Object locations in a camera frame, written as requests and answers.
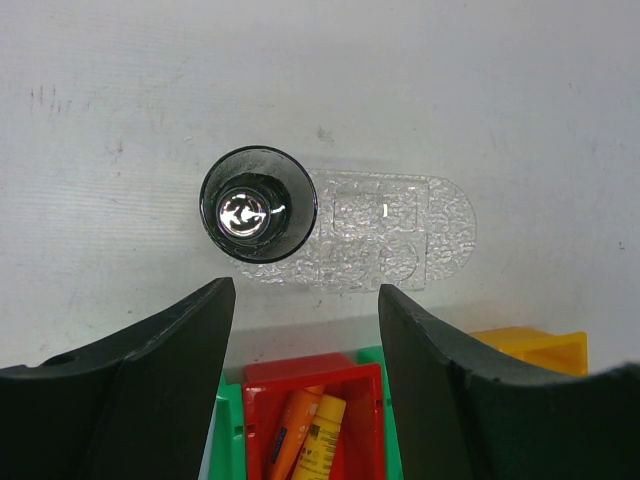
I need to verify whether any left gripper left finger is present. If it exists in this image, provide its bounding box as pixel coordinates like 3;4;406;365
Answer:
1;278;235;479

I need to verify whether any yellow toothpaste tube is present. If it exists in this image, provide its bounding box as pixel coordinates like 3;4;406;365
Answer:
291;395;346;480

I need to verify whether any yellow bin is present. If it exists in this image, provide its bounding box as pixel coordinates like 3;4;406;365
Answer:
471;327;589;377

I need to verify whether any dark smoky plastic cup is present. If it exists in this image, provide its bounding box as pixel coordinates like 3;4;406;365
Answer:
199;145;318;264

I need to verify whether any red bin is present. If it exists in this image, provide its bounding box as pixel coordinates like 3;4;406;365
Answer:
243;353;386;479

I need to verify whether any clear textured holder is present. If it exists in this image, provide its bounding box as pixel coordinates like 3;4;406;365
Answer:
312;170;429;292

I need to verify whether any clear textured oval tray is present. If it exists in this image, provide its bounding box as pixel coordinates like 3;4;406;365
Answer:
234;176;477;292

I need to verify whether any orange toothpaste tube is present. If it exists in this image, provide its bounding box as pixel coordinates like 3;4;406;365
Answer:
267;385;324;480

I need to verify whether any left green bin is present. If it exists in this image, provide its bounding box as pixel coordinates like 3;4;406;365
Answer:
198;374;247;480

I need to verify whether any green bin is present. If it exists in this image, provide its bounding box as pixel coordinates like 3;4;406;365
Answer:
357;345;404;480
198;374;247;480

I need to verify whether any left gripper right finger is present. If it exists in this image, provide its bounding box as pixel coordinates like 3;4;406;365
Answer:
378;284;639;479

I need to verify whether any right green bin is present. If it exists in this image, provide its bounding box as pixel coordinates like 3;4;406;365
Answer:
357;345;404;480

